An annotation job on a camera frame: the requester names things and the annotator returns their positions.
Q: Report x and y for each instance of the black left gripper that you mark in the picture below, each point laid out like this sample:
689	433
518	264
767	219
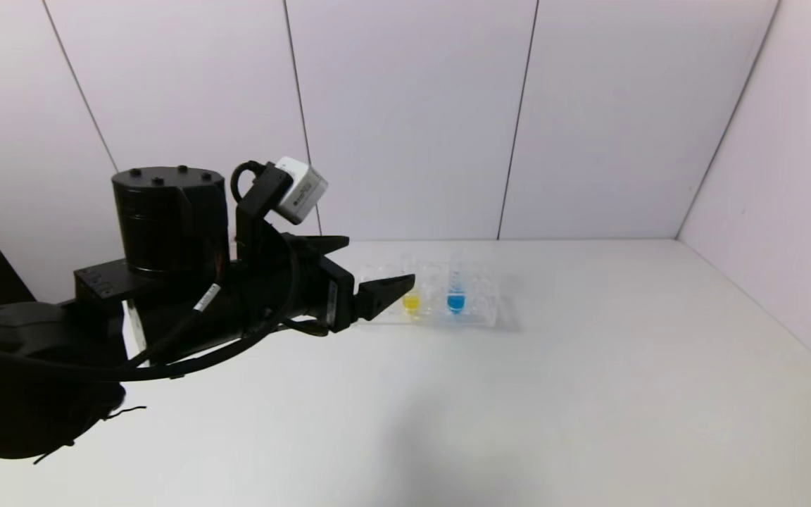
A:
335	301

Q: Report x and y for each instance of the clear acrylic test tube rack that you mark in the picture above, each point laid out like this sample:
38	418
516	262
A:
476	310

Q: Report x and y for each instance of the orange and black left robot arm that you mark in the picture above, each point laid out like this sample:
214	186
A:
166	225

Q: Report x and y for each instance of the test tube with yellow pigment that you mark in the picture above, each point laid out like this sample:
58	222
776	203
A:
411	301

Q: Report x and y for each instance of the test tube with blue pigment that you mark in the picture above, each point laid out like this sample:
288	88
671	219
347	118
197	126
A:
455	301

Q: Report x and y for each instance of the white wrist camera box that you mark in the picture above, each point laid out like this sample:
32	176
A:
301	190

